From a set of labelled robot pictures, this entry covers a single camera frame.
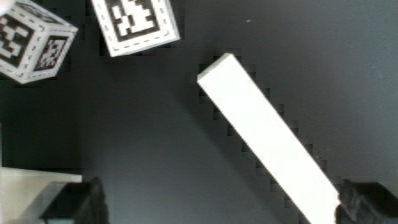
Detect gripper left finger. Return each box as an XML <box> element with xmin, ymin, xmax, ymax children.
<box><xmin>39</xmin><ymin>178</ymin><xmax>108</xmax><ymax>224</ymax></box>

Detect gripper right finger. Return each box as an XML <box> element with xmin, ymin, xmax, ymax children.
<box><xmin>336</xmin><ymin>179</ymin><xmax>398</xmax><ymax>224</ymax></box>

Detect white U-shaped obstacle fence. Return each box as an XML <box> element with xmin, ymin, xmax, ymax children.
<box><xmin>0</xmin><ymin>52</ymin><xmax>343</xmax><ymax>224</ymax></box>

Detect white tagged cube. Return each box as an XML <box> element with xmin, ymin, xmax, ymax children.
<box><xmin>0</xmin><ymin>0</ymin><xmax>78</xmax><ymax>84</ymax></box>
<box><xmin>90</xmin><ymin>0</ymin><xmax>181</xmax><ymax>57</ymax></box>

